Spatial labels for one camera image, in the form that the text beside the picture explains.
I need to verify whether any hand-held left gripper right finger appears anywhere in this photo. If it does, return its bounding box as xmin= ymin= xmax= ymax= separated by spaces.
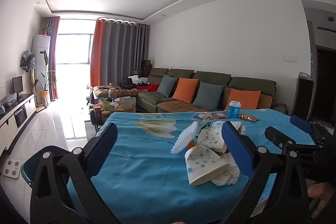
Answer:
xmin=221 ymin=121 xmax=310 ymax=224

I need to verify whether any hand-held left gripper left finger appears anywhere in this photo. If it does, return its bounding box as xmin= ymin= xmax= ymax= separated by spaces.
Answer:
xmin=30 ymin=122 xmax=118 ymax=224

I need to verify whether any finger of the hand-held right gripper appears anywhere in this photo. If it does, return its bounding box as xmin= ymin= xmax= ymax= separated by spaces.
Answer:
xmin=264 ymin=126 xmax=316 ymax=156
xmin=290 ymin=115 xmax=320 ymax=144

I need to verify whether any dotted paper cup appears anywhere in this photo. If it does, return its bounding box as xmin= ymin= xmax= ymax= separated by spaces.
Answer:
xmin=184 ymin=145 xmax=229 ymax=186
xmin=197 ymin=127 xmax=227 ymax=153

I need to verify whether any dark teal trash bin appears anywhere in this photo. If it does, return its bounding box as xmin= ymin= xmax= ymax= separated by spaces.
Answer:
xmin=21 ymin=145 xmax=79 ymax=188

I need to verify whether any person's right hand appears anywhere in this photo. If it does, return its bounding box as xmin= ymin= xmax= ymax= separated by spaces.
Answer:
xmin=308 ymin=183 xmax=336 ymax=219

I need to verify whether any dark coffee table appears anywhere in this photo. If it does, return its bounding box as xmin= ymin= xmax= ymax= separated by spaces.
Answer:
xmin=84 ymin=98 xmax=137 ymax=135

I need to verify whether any gold foil wrapper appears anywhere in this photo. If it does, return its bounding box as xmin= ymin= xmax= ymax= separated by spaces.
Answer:
xmin=238 ymin=113 xmax=259 ymax=123

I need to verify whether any blue cup with white lid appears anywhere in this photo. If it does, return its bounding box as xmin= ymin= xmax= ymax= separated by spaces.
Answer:
xmin=228 ymin=101 xmax=241 ymax=119

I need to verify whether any beige snack bag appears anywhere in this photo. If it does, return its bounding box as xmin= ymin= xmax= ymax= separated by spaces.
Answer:
xmin=119 ymin=97 xmax=137 ymax=113

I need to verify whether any blue floral printed blanket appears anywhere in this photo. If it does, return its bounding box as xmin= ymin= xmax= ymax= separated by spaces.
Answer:
xmin=67 ymin=109 xmax=315 ymax=224

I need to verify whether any dark wooden door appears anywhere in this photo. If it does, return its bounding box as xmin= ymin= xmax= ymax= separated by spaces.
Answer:
xmin=314 ymin=46 xmax=336 ymax=123

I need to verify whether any orange cushion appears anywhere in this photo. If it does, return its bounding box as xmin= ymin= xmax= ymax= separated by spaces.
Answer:
xmin=172 ymin=77 xmax=199 ymax=104
xmin=224 ymin=88 xmax=261 ymax=111

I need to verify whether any teal cushion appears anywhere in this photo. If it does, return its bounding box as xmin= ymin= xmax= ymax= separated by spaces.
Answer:
xmin=193 ymin=81 xmax=224 ymax=110
xmin=157 ymin=74 xmax=178 ymax=97

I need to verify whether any white plastic bag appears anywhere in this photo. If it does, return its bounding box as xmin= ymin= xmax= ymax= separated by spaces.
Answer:
xmin=129 ymin=76 xmax=149 ymax=85

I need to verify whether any green sectional sofa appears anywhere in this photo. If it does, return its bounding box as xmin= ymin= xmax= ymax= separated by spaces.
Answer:
xmin=92 ymin=68 xmax=288 ymax=114

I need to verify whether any tall plant in yellow pot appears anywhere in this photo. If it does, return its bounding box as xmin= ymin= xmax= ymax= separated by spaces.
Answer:
xmin=34 ymin=49 xmax=57 ymax=109

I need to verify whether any dark wooden box stack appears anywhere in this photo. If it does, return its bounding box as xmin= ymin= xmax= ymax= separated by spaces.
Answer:
xmin=142 ymin=59 xmax=153 ymax=77

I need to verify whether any orange curtain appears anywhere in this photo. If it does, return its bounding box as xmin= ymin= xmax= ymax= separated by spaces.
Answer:
xmin=51 ymin=17 xmax=61 ymax=101
xmin=91 ymin=19 xmax=107 ymax=86

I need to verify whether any grey curtain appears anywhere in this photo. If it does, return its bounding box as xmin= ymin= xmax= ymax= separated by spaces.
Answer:
xmin=101 ymin=20 xmax=151 ymax=85
xmin=43 ymin=17 xmax=56 ymax=38

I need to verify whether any white black tv cabinet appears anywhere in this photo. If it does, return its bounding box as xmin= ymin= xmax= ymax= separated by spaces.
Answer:
xmin=0 ymin=93 xmax=37 ymax=153

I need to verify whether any white bathroom scale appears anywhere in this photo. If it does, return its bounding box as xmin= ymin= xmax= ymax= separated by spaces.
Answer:
xmin=0 ymin=158 xmax=21 ymax=178

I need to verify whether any balcony window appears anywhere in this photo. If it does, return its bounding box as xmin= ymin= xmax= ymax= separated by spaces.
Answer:
xmin=56 ymin=34 xmax=94 ymax=65

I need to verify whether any white standing air conditioner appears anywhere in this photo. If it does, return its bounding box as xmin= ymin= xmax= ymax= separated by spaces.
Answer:
xmin=31 ymin=34 xmax=51 ymax=106

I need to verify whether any plastic wrapped item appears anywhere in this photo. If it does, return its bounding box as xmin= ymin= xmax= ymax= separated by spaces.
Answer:
xmin=5 ymin=93 xmax=18 ymax=106

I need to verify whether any black monitor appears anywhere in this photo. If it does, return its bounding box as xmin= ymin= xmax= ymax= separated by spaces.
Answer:
xmin=12 ymin=76 xmax=24 ymax=99

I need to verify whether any covered standing fan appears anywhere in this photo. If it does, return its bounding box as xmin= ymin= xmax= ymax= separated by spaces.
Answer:
xmin=19 ymin=49 xmax=36 ymax=98

